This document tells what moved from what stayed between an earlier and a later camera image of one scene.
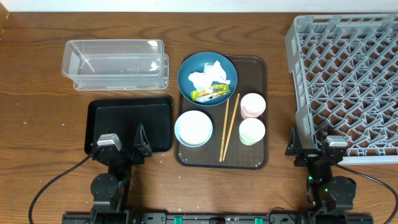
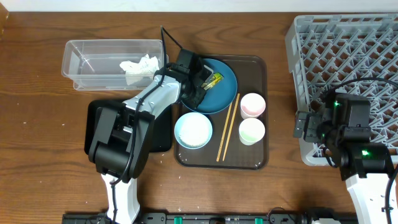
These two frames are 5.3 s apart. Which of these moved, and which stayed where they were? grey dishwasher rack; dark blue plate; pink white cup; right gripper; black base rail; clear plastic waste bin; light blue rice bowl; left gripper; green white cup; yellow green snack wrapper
Moved: left gripper; yellow green snack wrapper; dark blue plate; right gripper
Stayed: black base rail; pink white cup; clear plastic waste bin; light blue rice bowl; green white cup; grey dishwasher rack
